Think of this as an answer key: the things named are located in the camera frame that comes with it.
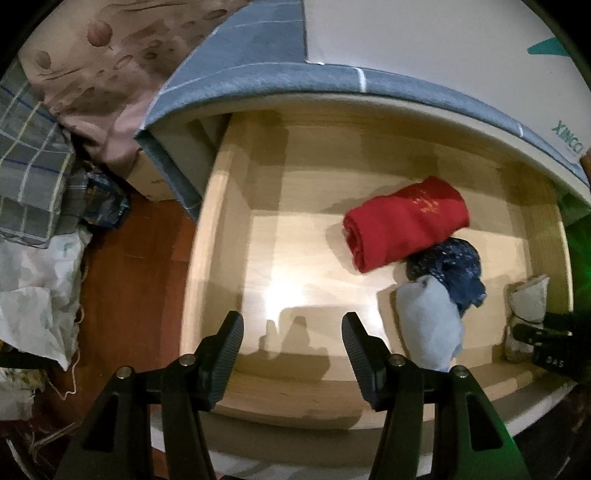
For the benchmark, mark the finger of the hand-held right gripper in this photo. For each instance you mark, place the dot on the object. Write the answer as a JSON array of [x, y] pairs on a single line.
[[568, 322], [531, 337]]

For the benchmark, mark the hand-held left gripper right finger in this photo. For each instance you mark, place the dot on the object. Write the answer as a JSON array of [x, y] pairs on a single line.
[[358, 341]]

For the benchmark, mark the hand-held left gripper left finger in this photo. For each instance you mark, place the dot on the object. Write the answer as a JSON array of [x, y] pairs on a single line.
[[228, 341]]

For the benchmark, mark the white hexagon print underwear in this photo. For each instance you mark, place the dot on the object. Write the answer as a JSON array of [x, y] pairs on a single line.
[[528, 300]]

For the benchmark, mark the pale blue underwear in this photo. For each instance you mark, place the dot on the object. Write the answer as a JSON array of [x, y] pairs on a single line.
[[429, 318]]

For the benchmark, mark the wooden drawer with grey front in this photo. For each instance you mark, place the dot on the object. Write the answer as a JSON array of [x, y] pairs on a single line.
[[300, 258]]

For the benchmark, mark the navy floral underwear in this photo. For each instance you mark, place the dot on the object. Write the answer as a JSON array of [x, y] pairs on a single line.
[[457, 263]]

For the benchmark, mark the red underwear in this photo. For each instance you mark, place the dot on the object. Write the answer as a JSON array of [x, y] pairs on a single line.
[[401, 221]]

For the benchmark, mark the brown wooden furniture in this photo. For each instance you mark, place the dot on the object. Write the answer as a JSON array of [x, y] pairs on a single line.
[[586, 166]]

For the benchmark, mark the brown cardboard box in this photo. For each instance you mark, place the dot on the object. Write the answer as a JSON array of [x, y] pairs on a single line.
[[147, 180]]

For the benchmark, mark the dark blue plastic bag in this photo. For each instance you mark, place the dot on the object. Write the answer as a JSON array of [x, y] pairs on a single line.
[[106, 203]]

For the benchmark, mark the white floral cloth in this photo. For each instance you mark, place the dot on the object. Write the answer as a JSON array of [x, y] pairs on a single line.
[[37, 286]]

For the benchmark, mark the grey plaid cloth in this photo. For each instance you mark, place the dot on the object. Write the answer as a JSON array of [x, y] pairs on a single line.
[[32, 152]]

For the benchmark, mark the beige floral bedding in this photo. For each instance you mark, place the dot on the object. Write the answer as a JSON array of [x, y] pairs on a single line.
[[115, 55]]

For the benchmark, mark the white box with teal print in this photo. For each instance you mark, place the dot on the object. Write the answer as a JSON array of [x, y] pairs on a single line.
[[438, 37]]

